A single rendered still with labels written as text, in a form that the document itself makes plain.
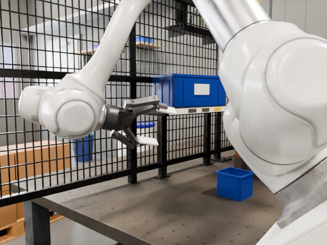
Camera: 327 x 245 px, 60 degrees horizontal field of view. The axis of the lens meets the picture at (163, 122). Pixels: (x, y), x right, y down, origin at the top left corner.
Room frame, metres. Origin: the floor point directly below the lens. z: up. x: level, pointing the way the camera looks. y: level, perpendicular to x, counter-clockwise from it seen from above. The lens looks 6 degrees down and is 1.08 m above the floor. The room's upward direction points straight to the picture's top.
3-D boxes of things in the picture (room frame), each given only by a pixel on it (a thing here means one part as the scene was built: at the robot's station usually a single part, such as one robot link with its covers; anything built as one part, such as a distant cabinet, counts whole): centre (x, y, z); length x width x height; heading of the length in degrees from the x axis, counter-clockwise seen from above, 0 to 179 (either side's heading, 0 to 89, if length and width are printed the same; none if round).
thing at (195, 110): (1.40, -0.25, 1.01); 0.90 x 0.22 x 0.03; 135
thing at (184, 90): (1.27, -0.12, 1.09); 0.30 x 0.17 x 0.13; 125
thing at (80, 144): (4.60, 1.31, 0.23); 0.39 x 0.37 x 0.46; 51
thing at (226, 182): (1.04, -0.27, 0.75); 0.11 x 0.10 x 0.09; 45
